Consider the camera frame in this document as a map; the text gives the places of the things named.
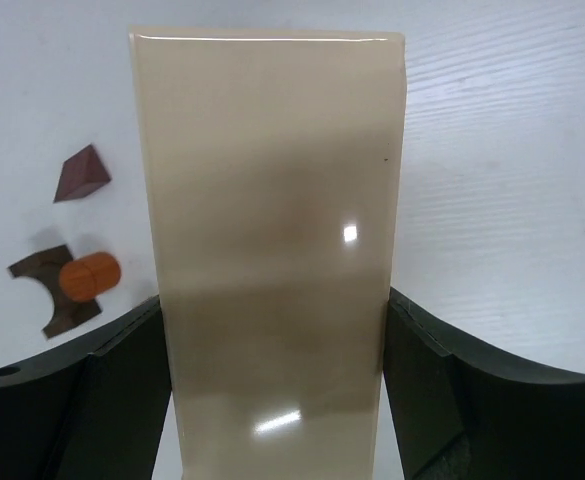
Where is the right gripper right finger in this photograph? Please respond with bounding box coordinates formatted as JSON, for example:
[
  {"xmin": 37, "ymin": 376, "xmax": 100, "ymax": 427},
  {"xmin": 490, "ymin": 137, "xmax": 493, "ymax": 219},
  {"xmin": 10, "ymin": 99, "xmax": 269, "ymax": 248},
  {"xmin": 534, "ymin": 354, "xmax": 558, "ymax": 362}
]
[{"xmin": 383, "ymin": 290, "xmax": 585, "ymax": 479}]

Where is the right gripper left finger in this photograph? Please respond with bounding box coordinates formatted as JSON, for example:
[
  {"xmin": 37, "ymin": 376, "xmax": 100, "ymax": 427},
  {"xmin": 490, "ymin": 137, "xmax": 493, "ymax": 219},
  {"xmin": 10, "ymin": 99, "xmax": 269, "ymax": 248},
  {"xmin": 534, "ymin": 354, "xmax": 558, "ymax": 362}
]
[{"xmin": 0, "ymin": 297, "xmax": 171, "ymax": 479}]

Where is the orange cylinder block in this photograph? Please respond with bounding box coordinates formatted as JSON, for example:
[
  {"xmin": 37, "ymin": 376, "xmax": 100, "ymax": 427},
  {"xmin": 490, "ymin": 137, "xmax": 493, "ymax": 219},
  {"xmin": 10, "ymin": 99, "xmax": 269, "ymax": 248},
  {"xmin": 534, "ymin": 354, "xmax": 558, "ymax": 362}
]
[{"xmin": 59, "ymin": 252, "xmax": 121, "ymax": 302}]

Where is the dark brown arch block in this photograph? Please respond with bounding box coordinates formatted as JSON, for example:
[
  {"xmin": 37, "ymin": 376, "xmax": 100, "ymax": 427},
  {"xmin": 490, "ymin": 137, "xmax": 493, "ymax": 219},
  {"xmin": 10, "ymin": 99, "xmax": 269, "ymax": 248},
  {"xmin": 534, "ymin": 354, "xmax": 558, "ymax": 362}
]
[{"xmin": 8, "ymin": 244, "xmax": 102, "ymax": 339}]

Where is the maroon triangular block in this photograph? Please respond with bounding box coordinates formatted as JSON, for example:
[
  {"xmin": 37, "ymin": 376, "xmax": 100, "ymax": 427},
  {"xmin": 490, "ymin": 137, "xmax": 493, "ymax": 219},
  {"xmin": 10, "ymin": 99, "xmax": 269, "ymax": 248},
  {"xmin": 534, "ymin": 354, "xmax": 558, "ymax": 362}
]
[{"xmin": 53, "ymin": 144, "xmax": 111, "ymax": 203}]

